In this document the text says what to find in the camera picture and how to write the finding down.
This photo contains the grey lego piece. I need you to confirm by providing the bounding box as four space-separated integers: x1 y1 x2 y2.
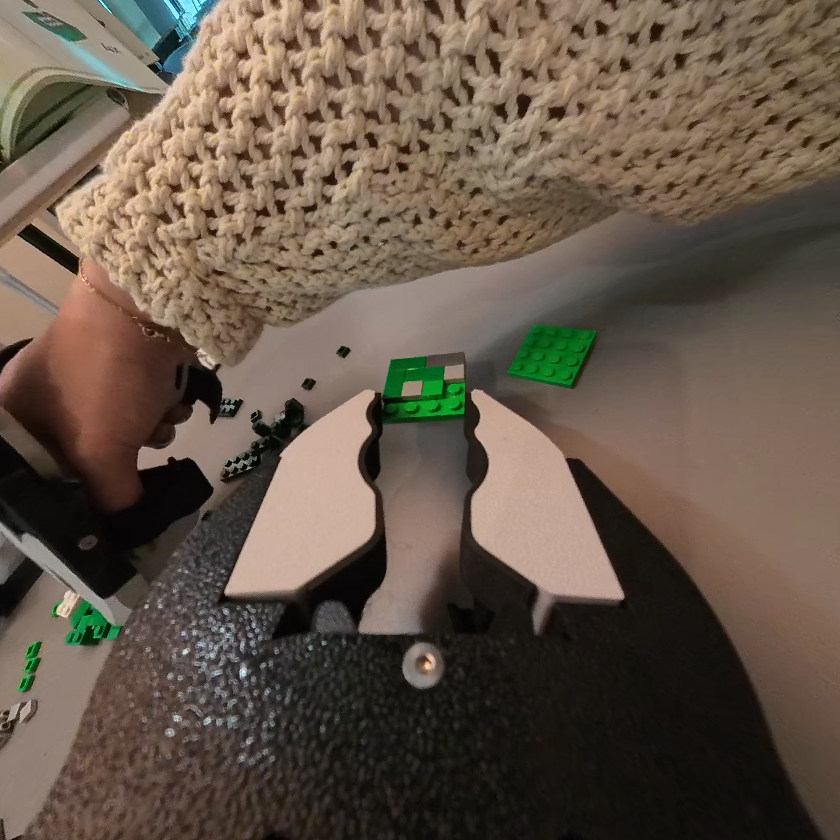
0 699 38 749

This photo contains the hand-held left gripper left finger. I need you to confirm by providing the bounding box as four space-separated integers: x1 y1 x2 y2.
222 388 389 632

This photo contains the pile of dark green lego pieces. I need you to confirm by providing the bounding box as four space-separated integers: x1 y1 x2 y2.
220 343 352 484

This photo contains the white furniture panel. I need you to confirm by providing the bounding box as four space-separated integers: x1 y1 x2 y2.
0 105 132 316

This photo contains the green square lego plate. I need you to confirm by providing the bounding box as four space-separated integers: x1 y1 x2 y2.
507 325 598 389

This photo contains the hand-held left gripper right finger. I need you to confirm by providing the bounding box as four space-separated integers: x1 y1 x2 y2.
461 388 626 636

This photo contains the gold bracelet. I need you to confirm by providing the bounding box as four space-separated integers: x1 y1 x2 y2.
77 258 201 358

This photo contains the person's right hand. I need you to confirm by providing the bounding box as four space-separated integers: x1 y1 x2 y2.
0 259 201 514

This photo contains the green and grey lego assembly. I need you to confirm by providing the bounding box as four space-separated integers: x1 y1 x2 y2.
381 352 470 426

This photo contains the pile of bright green lego pieces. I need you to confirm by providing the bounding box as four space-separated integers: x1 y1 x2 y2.
16 598 123 694

